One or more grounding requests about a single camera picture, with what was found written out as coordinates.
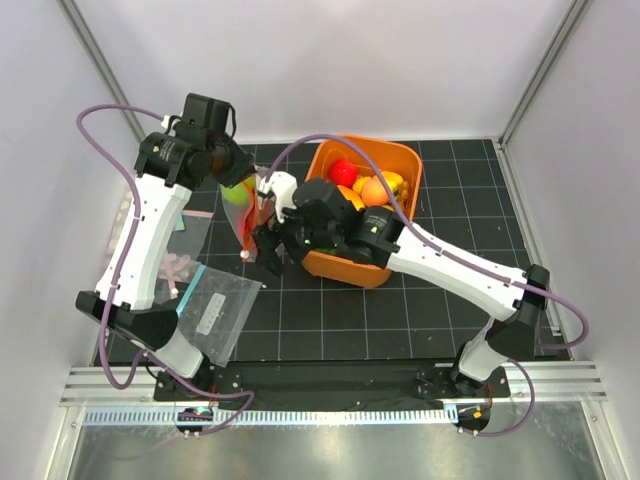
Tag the black grid mat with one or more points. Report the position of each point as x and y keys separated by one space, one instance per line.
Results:
x=463 y=199

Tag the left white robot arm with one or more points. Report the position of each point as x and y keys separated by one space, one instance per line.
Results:
x=154 y=331

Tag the orange plastic basket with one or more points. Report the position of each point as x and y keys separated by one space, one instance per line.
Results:
x=388 y=156

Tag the orange zip clear bag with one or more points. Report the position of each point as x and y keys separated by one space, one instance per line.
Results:
x=245 y=210

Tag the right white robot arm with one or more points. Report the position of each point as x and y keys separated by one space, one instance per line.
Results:
x=513 y=298

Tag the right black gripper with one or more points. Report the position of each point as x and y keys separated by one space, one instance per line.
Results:
x=271 y=236

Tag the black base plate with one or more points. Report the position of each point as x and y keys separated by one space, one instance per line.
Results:
x=341 y=386

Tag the green toy apple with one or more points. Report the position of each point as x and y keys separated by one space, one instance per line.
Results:
x=240 y=194

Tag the red toy chili pepper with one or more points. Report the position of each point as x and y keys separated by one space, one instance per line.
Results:
x=251 y=220

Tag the red toy apple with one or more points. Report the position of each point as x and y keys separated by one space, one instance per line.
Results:
x=343 y=172

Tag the blue zip clear bag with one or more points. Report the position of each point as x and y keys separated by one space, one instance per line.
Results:
x=213 y=311

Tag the pink dotted zip bag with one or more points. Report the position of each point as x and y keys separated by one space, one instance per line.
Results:
x=175 y=245

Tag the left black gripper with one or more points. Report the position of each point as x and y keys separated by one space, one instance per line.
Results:
x=242 y=165

